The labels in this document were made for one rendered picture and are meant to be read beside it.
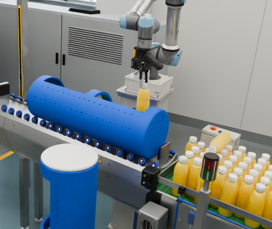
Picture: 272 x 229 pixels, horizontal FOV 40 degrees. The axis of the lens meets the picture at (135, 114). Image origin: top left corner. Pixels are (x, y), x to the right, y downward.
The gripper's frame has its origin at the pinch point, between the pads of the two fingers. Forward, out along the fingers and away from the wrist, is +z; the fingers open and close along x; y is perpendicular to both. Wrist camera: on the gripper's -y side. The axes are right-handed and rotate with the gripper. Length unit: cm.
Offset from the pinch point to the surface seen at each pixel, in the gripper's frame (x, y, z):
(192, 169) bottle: 16, -40, 30
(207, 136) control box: -23.3, -31.1, 28.6
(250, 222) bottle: 20, -72, 43
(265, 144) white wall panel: -285, -16, 133
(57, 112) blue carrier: 15, 49, 25
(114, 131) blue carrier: 14.9, 7.5, 24.4
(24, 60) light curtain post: -31, 129, 16
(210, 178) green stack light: 39, -57, 17
